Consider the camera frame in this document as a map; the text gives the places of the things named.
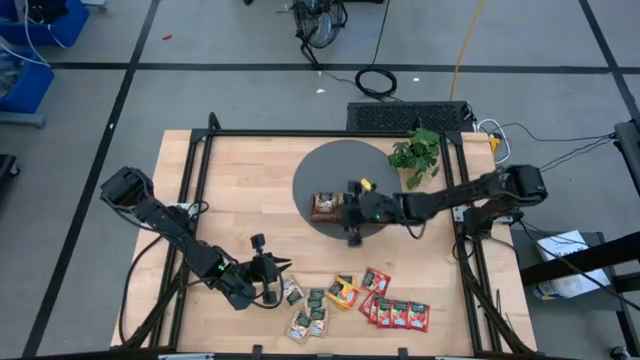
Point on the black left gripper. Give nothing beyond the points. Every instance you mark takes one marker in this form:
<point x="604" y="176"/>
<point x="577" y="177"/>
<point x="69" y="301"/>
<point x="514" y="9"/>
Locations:
<point x="245" y="285"/>

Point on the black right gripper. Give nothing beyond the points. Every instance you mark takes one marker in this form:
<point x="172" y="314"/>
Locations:
<point x="377" y="207"/>

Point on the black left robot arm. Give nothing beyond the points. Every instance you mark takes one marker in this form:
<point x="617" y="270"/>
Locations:
<point x="165" y="220"/>

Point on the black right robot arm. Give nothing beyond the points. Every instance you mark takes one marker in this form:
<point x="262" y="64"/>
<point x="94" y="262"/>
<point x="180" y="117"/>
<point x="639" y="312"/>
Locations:
<point x="450" y="200"/>

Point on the wooden three-compartment box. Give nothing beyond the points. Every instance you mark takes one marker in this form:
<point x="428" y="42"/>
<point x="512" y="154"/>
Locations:
<point x="320" y="216"/>

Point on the round grey placemat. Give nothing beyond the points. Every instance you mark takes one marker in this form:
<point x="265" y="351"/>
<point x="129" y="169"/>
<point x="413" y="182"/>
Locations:
<point x="345" y="165"/>

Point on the small green plant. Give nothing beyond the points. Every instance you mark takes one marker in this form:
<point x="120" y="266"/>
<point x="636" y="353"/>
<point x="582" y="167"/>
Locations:
<point x="415" y="152"/>

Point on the black table clamp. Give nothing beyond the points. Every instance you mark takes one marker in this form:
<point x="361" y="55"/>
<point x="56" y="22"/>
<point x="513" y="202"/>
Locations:
<point x="402" y="352"/>
<point x="415" y="124"/>
<point x="214" y="121"/>
<point x="257" y="351"/>

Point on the black vented computer case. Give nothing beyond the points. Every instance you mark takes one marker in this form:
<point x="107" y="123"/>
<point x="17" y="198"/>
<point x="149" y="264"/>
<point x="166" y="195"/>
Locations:
<point x="405" y="117"/>

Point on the yellow plug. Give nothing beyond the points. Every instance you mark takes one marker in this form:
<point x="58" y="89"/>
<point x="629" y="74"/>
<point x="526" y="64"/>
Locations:
<point x="493" y="144"/>

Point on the black floor fan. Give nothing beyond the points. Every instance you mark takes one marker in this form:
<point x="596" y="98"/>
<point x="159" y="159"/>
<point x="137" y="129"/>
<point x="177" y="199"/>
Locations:
<point x="320" y="22"/>

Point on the white paper sheet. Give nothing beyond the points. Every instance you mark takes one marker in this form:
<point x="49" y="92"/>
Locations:
<point x="562" y="245"/>

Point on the black metal stand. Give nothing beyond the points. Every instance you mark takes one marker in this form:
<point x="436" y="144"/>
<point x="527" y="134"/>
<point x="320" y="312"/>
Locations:
<point x="575" y="261"/>

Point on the black object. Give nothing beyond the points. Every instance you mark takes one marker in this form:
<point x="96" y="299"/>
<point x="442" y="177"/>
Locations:
<point x="6" y="167"/>

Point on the black caster wheel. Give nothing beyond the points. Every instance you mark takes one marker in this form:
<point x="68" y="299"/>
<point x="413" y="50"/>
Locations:
<point x="620" y="352"/>

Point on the blue plastic bin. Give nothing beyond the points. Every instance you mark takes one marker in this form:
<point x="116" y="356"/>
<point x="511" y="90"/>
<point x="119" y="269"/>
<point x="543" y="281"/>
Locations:
<point x="65" y="25"/>
<point x="30" y="85"/>

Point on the black device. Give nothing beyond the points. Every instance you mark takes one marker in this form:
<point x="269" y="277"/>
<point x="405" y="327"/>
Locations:
<point x="47" y="10"/>

